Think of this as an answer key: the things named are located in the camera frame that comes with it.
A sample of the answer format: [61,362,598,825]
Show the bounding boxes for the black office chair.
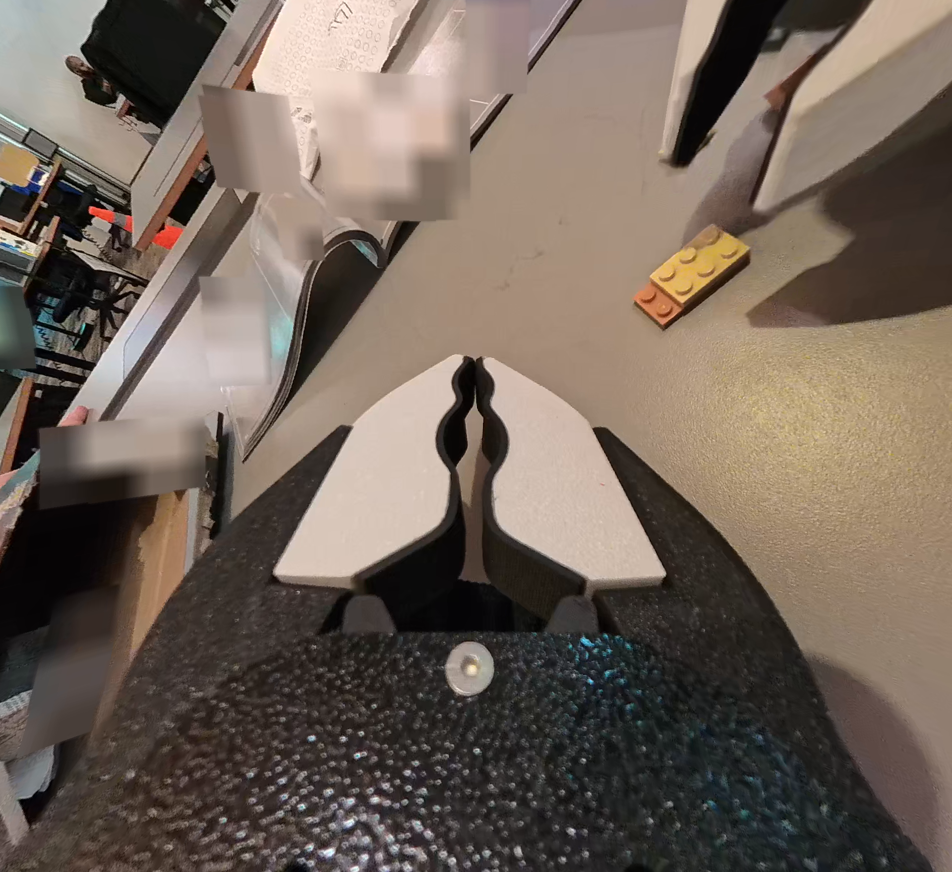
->
[45,247,150,352]

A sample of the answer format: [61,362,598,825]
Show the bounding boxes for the black cabinet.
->
[80,0,228,125]

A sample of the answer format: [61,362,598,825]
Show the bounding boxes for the grey desk with brown edge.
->
[130,0,298,252]

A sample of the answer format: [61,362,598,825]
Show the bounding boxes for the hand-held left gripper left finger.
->
[272,354,477,622]

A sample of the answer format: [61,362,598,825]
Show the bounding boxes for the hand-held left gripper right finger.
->
[475,355,668,619]

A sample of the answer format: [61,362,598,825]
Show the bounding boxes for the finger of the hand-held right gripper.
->
[750,0,952,213]
[660,0,914,168]

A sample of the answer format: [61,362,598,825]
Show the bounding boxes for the orange traffic cone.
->
[88,205,184,250]

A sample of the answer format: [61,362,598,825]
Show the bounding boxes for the yellow and brown toy brick model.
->
[634,224,751,331]

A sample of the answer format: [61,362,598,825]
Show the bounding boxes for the white printed paper bag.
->
[251,0,466,167]

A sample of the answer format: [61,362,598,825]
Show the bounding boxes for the clear plastic bag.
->
[219,199,328,442]

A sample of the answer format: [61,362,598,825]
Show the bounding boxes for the grey sheet with black edge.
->
[387,0,607,152]

